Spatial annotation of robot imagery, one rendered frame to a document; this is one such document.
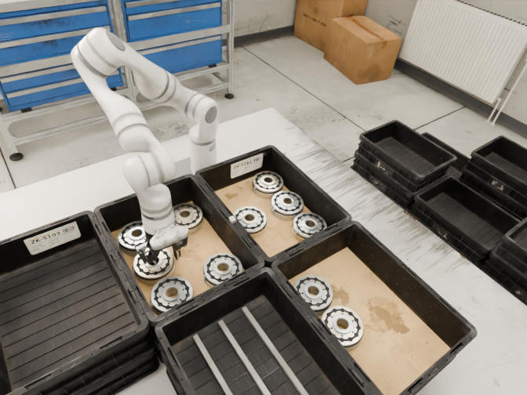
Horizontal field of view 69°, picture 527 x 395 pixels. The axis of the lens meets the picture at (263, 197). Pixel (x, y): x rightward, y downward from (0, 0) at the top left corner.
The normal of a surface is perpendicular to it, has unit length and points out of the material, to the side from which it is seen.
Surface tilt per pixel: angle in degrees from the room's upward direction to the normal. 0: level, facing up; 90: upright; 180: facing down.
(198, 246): 0
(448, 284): 0
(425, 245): 0
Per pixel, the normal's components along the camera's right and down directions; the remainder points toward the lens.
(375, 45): 0.41, 0.64
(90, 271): 0.07, -0.72
